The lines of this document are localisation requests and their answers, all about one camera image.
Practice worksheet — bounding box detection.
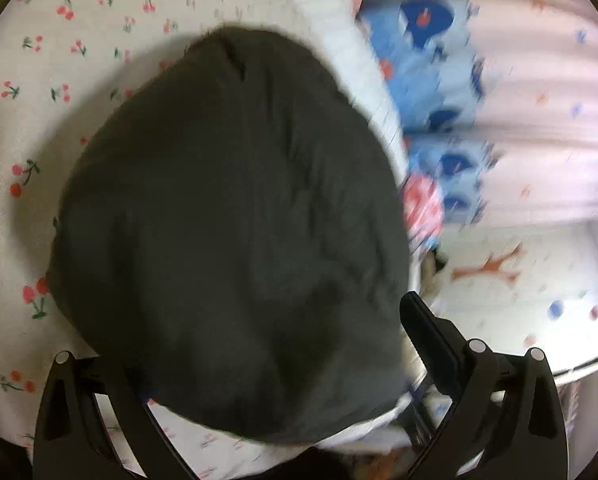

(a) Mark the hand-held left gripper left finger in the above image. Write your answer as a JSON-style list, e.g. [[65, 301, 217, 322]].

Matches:
[[31, 350, 196, 480]]

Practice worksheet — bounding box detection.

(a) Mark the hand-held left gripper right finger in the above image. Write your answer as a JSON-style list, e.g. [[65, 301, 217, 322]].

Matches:
[[398, 291, 568, 480]]

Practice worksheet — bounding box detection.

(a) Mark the large black puffer jacket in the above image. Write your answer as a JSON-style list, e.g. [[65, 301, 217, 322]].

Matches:
[[46, 22, 416, 447]]

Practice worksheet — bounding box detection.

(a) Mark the pile of brown clothes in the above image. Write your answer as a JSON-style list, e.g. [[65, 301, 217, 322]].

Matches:
[[421, 249, 451, 292]]

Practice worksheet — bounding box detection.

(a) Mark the pink checkered cloth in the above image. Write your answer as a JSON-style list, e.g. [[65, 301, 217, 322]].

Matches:
[[401, 172, 448, 254]]

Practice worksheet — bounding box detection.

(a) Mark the whale print curtain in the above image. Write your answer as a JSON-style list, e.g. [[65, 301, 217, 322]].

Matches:
[[354, 0, 598, 232]]

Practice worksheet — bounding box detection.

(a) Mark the cherry print bed sheet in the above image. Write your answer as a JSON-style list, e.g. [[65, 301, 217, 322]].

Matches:
[[0, 0, 310, 480]]

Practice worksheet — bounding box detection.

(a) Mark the brown tree wall sticker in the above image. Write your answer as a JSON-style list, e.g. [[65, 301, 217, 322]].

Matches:
[[451, 243, 525, 287]]

